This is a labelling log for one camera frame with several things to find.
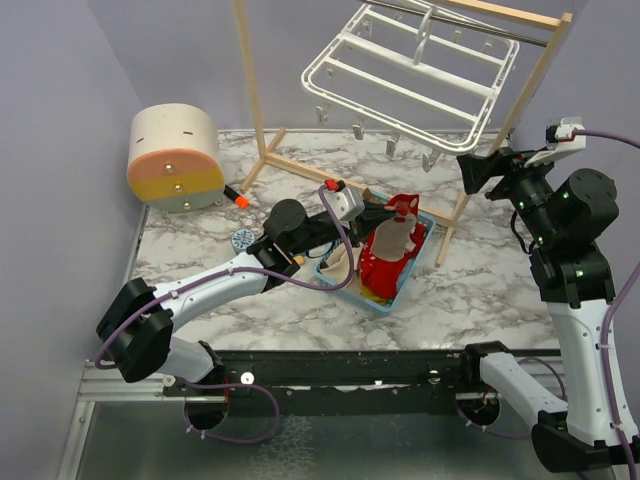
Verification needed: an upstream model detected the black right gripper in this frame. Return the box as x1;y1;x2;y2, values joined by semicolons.
458;144;561;244

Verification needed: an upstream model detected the red beige reindeer sock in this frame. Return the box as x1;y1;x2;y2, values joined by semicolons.
371;194;419;262

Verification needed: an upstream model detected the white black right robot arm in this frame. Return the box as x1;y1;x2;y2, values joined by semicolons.
457;148;639;473

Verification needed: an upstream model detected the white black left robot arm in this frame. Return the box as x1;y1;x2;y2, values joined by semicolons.
94;192;395;395

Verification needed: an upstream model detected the white plastic clip hanger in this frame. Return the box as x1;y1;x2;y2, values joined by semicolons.
300;1;520;156

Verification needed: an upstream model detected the cream ribbed sock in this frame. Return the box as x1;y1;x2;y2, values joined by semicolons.
320;243;363;285

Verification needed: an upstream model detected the red santa sock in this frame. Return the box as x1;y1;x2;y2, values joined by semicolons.
359;223;428;300

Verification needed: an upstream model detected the yellow sock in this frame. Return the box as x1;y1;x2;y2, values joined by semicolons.
361;289;393;306

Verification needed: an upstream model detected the blue perforated plastic basket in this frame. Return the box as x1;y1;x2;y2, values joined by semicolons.
336;193;436;315

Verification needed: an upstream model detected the orange black highlighter pen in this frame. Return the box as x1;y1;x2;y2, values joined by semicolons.
223;185;250;209

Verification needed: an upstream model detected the metal hanging rod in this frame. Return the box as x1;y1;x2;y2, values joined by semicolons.
361;0;548;47

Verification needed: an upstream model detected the pastel round drawer box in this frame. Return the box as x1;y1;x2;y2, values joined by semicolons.
126;103;225;213

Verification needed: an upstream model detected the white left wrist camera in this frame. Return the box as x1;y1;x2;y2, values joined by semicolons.
323;179;365;222

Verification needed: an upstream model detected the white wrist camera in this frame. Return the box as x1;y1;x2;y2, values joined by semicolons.
524;117;586;168
323;179;365;222

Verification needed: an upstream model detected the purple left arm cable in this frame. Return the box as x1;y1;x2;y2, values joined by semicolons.
93;187;356;370

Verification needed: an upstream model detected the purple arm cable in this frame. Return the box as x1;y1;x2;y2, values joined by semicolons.
93;187;356;370
572;128;640;480

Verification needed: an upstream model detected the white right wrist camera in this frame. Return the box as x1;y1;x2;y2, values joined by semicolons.
524;117;586;168

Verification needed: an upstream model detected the wooden hanger rack frame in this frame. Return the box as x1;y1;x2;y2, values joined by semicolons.
231;0;574;269

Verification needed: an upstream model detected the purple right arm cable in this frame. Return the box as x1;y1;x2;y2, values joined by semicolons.
572;128;640;480

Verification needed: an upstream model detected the black mounting rail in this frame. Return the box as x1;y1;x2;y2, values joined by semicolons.
163;350;489;416

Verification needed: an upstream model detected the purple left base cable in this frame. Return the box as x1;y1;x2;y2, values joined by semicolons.
183;383;282;446

